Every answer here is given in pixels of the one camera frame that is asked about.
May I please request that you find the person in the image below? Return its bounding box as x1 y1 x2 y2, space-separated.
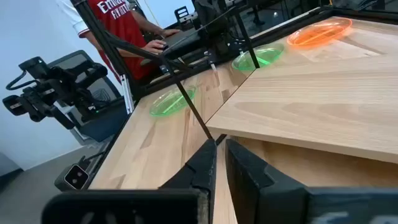
55 0 182 83

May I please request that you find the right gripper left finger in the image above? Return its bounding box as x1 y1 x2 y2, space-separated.
42 139 218 224

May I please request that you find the silver aluminium bracket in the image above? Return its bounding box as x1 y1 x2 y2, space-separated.
120 73 136 114

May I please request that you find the person's hand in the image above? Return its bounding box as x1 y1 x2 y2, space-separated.
142 39 169 55
160 28 182 39

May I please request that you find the small black camera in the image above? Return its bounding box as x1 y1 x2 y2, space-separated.
53 157 91 192

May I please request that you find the dark mesh office chair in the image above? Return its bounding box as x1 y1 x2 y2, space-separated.
48 49 130 143

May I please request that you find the black clamp tool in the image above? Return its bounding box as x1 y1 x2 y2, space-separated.
174 6 200 31

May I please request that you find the black aluminium rig frame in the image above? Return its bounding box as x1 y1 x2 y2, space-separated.
70 0 398 101

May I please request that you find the cardboard box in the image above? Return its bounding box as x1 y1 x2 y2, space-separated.
160 7 398 164

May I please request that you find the grey desk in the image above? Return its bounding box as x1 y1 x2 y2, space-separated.
139 26 218 68

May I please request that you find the translucent green plastic plate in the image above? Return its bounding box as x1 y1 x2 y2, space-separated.
149 86 197 118
231 42 285 72

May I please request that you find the translucent orange plastic plate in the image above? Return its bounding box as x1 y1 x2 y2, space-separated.
287 17 353 50

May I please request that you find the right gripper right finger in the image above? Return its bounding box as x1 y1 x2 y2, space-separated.
226 139 398 224

